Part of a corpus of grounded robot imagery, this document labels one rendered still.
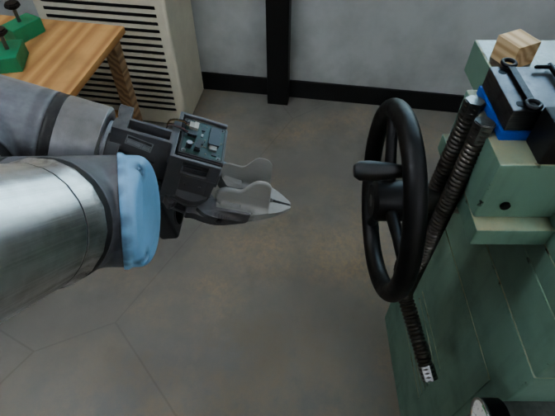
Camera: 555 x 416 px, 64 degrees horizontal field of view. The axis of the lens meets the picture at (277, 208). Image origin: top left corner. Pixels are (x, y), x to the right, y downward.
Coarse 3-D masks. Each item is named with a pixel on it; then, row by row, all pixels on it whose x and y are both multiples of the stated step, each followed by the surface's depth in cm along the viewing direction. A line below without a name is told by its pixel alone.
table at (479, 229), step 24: (480, 48) 75; (552, 48) 75; (480, 72) 74; (480, 216) 55; (504, 216) 55; (552, 216) 54; (480, 240) 55; (504, 240) 55; (528, 240) 55; (552, 240) 54
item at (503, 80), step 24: (504, 72) 52; (528, 72) 52; (480, 96) 55; (504, 96) 50; (552, 96) 49; (504, 120) 50; (528, 120) 49; (552, 120) 46; (528, 144) 50; (552, 144) 46
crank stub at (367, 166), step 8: (368, 160) 53; (360, 168) 53; (368, 168) 52; (376, 168) 53; (384, 168) 53; (392, 168) 53; (400, 168) 53; (360, 176) 53; (368, 176) 53; (376, 176) 53; (384, 176) 53; (392, 176) 53; (400, 176) 53
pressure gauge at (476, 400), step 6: (474, 402) 61; (480, 402) 60; (486, 402) 59; (492, 402) 59; (498, 402) 59; (474, 408) 61; (480, 408) 60; (486, 408) 58; (492, 408) 58; (498, 408) 58; (504, 408) 58; (474, 414) 61; (480, 414) 60; (486, 414) 57; (492, 414) 57; (498, 414) 57; (504, 414) 57
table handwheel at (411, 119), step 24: (384, 120) 65; (408, 120) 54; (408, 144) 52; (408, 168) 51; (384, 192) 62; (408, 192) 51; (432, 192) 63; (384, 216) 63; (408, 216) 51; (408, 240) 51; (384, 264) 72; (408, 264) 53; (384, 288) 61; (408, 288) 55
